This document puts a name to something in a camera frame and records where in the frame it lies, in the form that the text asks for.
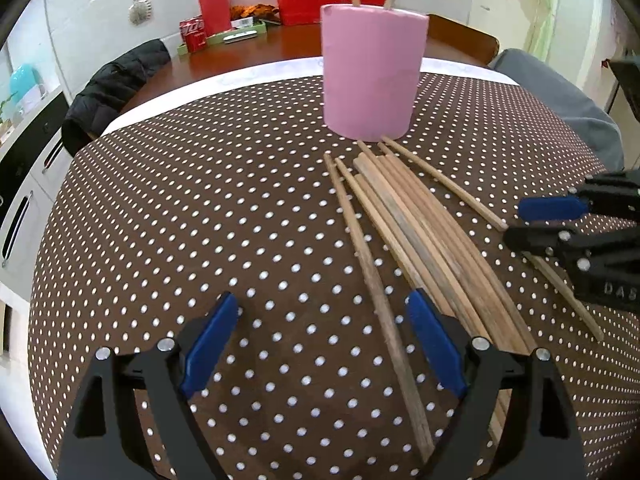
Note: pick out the black jacket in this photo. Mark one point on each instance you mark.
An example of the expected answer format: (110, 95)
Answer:
(115, 90)

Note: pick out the brown wooden table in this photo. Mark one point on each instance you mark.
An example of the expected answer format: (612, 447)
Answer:
(250, 52)

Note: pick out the dark wooden chopstick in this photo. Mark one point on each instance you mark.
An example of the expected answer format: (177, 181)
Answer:
(370, 270)

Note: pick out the brown polka dot tablecloth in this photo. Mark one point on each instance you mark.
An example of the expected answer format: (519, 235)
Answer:
(200, 210)

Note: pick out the dark object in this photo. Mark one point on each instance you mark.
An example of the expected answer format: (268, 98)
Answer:
(627, 85)

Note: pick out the pink cup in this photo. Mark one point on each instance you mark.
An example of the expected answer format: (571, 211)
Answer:
(370, 75)

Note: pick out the small red box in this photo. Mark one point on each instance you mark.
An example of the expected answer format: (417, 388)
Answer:
(215, 10)

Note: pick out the white table cloth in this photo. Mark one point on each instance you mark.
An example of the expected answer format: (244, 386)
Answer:
(200, 80)

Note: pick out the white and black cabinet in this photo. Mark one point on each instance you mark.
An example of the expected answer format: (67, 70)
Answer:
(30, 170)

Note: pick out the bunch of wooden chopsticks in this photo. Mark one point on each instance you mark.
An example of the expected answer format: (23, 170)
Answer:
(425, 240)

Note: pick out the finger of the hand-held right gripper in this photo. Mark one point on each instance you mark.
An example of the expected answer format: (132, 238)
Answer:
(540, 242)
(550, 208)

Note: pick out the grey chair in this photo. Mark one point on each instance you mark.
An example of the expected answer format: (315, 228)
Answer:
(560, 100)

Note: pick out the wooden chair back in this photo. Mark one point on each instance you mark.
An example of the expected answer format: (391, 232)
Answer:
(465, 35)

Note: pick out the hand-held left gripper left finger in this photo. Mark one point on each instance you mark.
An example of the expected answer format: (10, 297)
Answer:
(207, 345)

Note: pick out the white remote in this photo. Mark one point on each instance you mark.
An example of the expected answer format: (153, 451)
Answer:
(240, 36)

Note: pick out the red soda can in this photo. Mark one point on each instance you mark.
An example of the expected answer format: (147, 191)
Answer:
(192, 32)

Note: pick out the orange snack packets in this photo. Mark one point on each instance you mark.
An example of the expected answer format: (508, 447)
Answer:
(255, 11)

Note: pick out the green tray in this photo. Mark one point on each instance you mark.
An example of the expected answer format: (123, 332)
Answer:
(240, 30)

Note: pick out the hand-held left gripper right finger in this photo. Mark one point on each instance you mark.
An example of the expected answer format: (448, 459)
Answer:
(435, 345)

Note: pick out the teal appliance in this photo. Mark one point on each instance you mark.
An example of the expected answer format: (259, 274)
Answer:
(27, 85)

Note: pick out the round wall ornament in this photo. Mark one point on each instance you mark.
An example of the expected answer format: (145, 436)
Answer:
(139, 10)

